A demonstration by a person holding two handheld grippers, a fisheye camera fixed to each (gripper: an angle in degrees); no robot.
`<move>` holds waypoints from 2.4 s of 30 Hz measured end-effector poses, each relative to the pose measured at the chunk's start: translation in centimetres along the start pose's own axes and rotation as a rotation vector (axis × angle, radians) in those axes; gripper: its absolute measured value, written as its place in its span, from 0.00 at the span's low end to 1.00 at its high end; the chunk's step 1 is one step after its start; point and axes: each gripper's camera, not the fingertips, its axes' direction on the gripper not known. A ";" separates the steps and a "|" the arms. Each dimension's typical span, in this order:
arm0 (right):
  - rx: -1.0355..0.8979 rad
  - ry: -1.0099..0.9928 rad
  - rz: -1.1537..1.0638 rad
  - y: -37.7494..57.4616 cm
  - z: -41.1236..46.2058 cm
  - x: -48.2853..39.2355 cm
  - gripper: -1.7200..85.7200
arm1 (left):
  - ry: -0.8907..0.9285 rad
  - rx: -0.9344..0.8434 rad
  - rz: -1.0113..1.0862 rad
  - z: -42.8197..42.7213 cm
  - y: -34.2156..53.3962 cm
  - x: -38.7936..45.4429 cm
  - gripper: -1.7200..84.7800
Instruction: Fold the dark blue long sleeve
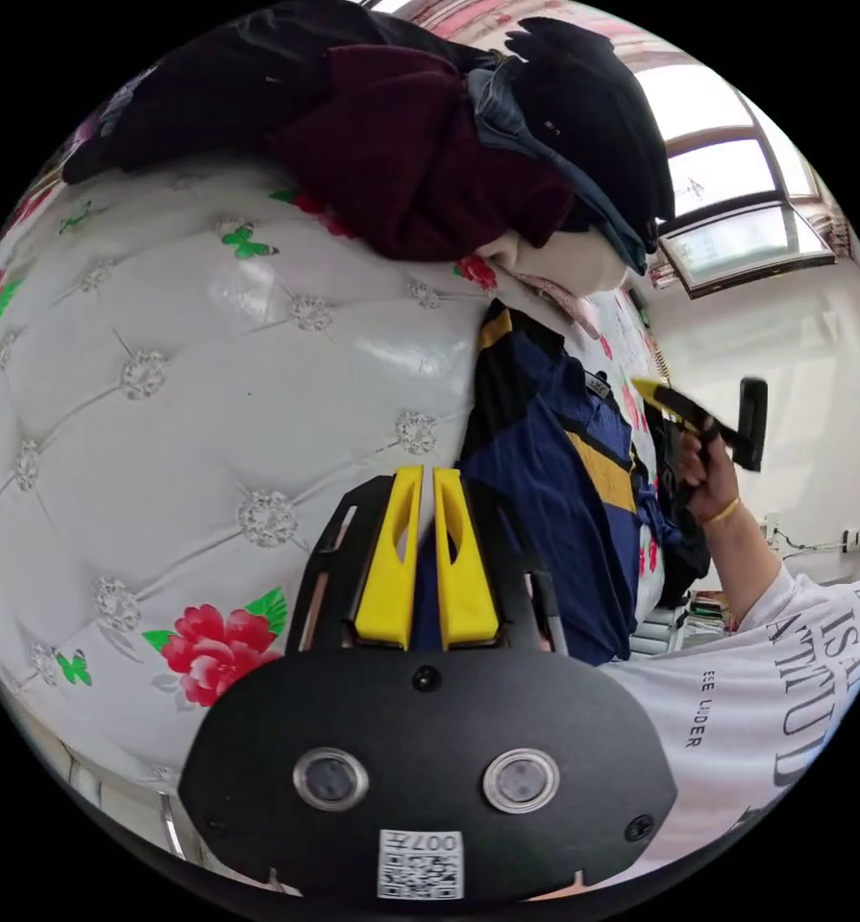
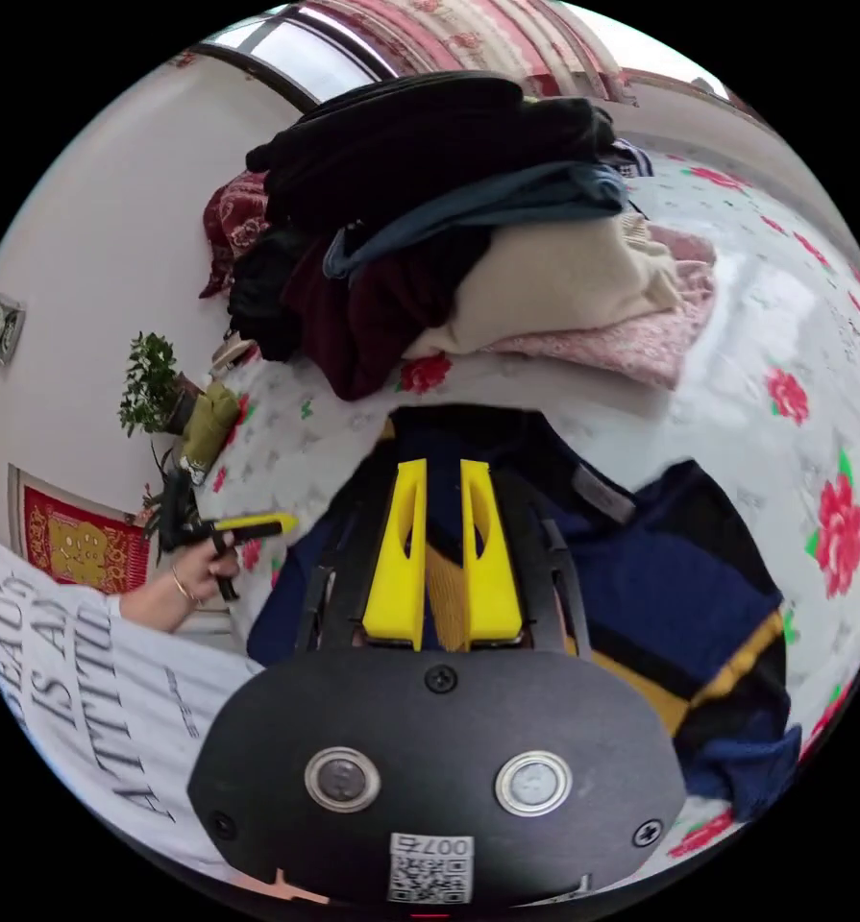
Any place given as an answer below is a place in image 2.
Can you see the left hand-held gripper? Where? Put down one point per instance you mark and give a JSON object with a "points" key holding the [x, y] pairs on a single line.
{"points": [[222, 569]]}

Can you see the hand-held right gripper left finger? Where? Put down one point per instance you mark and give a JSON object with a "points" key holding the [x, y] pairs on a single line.
{"points": [[393, 576]]}

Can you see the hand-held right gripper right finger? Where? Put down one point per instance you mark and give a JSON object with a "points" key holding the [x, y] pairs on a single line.
{"points": [[494, 583]]}

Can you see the dark blue long sleeve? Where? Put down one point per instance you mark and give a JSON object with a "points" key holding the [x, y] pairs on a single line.
{"points": [[660, 569]]}

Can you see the person's left forearm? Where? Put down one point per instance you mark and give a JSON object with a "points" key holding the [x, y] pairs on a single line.
{"points": [[152, 605]]}

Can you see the person's left hand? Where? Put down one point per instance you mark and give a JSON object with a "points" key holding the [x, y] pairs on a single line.
{"points": [[202, 572]]}

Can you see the green potted plant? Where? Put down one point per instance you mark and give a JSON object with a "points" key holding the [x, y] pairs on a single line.
{"points": [[152, 382]]}

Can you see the person's body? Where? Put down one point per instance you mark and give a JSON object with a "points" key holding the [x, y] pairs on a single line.
{"points": [[76, 691]]}

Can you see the dark red patterned pillow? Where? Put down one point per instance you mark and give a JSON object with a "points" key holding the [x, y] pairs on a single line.
{"points": [[231, 223]]}

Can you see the pile of clothes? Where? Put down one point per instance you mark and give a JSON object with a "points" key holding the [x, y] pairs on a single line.
{"points": [[429, 216]]}

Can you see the bed with floral sheet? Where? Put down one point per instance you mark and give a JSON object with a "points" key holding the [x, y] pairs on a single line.
{"points": [[761, 302]]}

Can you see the window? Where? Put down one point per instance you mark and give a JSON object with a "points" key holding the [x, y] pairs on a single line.
{"points": [[292, 50]]}

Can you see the pink floral curtain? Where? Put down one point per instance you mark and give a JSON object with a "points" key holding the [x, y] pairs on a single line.
{"points": [[487, 36]]}

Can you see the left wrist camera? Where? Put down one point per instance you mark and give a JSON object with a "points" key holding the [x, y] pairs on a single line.
{"points": [[177, 497]]}

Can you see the red framed wall picture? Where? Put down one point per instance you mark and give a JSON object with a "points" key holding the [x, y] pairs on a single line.
{"points": [[76, 544]]}

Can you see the wall clock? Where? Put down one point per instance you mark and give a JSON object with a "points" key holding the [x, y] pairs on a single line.
{"points": [[1, 330]]}

